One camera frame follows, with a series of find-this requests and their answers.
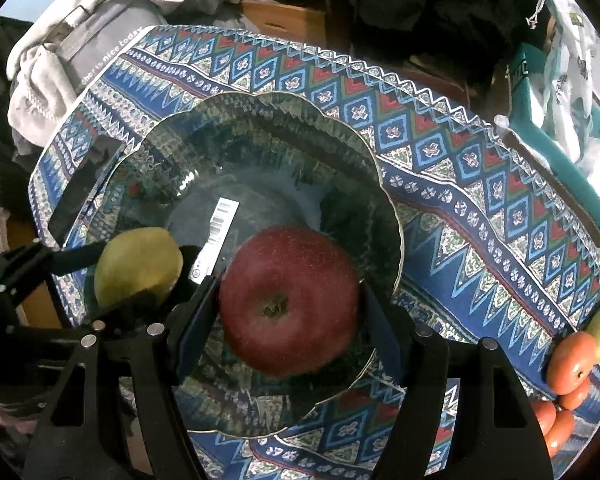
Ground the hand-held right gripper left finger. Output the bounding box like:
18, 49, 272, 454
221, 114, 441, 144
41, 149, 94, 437
26, 275, 221, 480

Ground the white printed plastic bag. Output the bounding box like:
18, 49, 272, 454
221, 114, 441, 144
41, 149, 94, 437
541, 0, 600, 163

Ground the white drawstring cord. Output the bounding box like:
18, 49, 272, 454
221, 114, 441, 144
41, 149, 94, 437
524, 0, 549, 31

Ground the dark clothing pile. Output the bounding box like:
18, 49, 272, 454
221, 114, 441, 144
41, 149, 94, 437
285, 0, 552, 88

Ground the red apple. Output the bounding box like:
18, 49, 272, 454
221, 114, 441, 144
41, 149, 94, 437
218, 225, 362, 377

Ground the blue patterned tablecloth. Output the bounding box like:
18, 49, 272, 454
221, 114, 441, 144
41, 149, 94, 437
27, 25, 600, 480

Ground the light grey cloth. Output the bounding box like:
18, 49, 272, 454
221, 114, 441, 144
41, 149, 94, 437
7, 0, 187, 157

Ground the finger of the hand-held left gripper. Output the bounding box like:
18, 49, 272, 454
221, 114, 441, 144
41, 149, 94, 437
46, 241, 107, 277
92, 287, 171, 330

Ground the wooden furniture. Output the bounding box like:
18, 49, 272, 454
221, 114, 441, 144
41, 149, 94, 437
6, 219, 67, 330

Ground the bowl of fruit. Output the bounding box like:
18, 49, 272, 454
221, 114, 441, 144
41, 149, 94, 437
62, 91, 406, 437

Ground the grey fabric bag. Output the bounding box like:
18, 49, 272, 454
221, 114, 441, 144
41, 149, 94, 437
55, 0, 148, 92

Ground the orange tangerine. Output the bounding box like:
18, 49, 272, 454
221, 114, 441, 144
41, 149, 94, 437
543, 409, 576, 459
546, 330, 599, 395
557, 377, 594, 411
532, 399, 557, 436

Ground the teal cardboard box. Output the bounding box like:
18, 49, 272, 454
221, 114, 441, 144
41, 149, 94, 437
506, 42, 600, 242

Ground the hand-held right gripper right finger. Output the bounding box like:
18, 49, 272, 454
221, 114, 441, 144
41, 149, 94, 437
362, 283, 556, 480

